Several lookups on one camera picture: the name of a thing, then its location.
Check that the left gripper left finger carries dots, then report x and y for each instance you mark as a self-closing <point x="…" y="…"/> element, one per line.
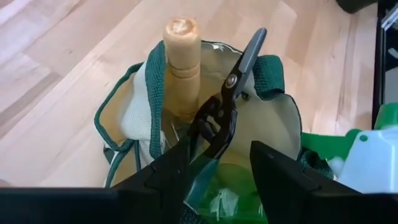
<point x="93" y="205"/>

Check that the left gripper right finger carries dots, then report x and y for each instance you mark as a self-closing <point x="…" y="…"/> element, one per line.
<point x="311" y="205"/>

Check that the green translucent spray bottle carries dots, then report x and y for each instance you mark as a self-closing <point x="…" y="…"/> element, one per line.
<point x="367" y="161"/>

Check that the cream green-trimmed gardening bag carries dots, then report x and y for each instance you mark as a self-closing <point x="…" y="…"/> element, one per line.
<point x="270" y="124"/>

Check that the black pruning shears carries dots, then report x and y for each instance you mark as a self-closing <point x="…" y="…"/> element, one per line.
<point x="228" y="102"/>

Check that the black table frame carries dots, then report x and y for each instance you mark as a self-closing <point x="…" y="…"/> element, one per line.
<point x="378" y="62"/>

